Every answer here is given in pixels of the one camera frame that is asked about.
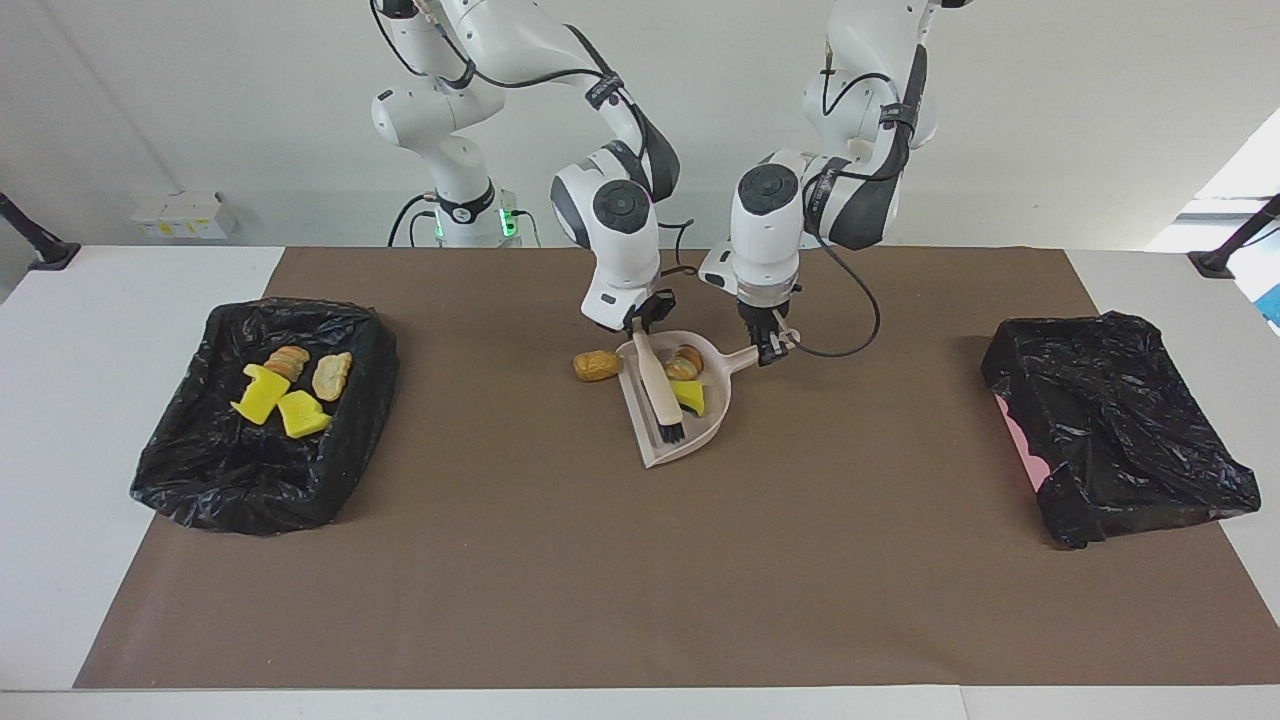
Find beige hand brush black bristles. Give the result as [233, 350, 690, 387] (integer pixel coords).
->
[631, 328, 687, 445]

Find beige plastic dustpan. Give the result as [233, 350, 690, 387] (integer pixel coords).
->
[615, 330, 801, 470]

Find pale striped foam roll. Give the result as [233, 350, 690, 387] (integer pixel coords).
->
[311, 351, 354, 403]

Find yellow wedge sponge piece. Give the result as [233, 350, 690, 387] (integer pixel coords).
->
[276, 390, 332, 439]

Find yellow notched sponge piece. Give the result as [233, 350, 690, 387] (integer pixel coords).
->
[230, 364, 292, 425]

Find pink plastic bin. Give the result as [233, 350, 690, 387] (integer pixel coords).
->
[1000, 395, 1051, 491]

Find brown paper table mat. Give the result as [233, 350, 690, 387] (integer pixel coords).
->
[73, 247, 1280, 691]

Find black garbage bag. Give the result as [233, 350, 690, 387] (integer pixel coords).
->
[129, 296, 400, 537]
[981, 311, 1263, 550]

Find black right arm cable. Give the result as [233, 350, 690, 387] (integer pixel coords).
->
[368, 0, 701, 281]

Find black base power cable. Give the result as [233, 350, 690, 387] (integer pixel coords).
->
[388, 193, 441, 248]

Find black camera stand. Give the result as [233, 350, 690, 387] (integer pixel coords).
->
[1188, 193, 1280, 280]
[0, 190, 82, 272]

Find white wall socket box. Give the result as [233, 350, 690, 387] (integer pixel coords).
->
[130, 190, 239, 241]

